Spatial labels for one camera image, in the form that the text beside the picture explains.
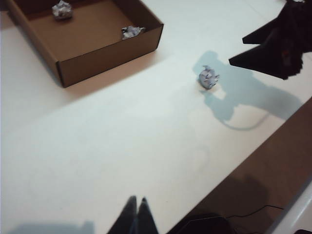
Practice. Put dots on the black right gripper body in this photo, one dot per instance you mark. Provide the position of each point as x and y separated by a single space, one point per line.
307 22

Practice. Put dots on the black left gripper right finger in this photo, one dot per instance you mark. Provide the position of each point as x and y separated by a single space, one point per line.
146 219

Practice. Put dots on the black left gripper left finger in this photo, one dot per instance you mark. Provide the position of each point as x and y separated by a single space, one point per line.
125 219

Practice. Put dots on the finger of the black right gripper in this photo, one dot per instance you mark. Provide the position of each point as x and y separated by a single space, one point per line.
273 30
275 58

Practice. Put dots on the small paper ball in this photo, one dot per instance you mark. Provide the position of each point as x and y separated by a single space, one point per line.
131 32

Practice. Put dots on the brown cardboard box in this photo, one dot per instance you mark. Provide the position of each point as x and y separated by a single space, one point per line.
97 56

